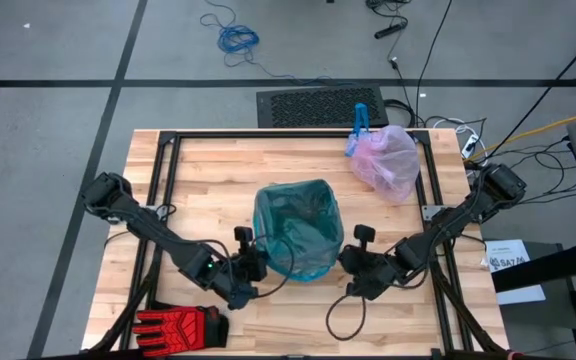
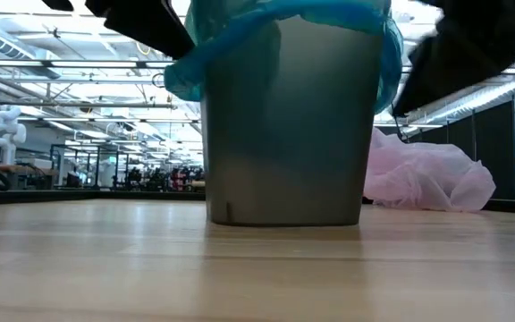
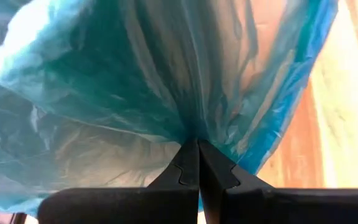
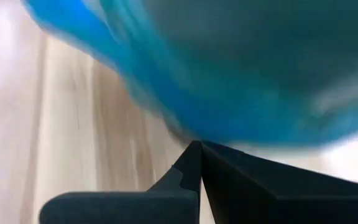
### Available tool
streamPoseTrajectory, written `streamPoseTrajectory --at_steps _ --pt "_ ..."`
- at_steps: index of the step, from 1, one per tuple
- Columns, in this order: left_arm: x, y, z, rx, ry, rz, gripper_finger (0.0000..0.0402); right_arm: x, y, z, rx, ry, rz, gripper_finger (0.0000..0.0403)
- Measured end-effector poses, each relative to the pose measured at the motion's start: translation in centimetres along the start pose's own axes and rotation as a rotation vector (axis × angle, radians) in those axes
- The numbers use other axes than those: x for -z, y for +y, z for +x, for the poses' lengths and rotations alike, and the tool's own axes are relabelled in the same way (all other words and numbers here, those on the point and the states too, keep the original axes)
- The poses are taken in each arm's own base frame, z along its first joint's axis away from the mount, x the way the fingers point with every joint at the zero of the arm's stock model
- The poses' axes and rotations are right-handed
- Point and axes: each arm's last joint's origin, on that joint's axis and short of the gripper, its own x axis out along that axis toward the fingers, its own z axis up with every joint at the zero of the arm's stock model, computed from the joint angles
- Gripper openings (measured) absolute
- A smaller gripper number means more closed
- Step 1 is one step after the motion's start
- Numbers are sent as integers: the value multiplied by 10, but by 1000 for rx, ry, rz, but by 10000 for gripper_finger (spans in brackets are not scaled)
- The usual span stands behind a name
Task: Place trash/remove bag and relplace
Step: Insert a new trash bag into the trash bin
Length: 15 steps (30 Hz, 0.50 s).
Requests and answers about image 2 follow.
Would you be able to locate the teal plastic trash bag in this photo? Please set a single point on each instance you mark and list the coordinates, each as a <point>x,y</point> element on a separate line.
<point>195,76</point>

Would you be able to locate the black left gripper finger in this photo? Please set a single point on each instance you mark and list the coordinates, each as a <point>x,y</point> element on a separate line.
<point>60,4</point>
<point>146,22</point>

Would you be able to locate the translucent white trash bag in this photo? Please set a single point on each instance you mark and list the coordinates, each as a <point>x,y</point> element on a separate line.
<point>427,179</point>

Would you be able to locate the black partition wall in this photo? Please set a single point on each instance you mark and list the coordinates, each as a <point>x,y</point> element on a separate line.
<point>494,152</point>

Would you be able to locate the grey trash bin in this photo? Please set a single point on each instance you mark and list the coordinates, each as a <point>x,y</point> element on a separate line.
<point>293,156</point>

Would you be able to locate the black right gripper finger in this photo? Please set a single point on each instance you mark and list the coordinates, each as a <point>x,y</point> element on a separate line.
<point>441,71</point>

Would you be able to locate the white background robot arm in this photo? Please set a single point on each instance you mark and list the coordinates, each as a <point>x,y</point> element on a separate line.
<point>5,132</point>

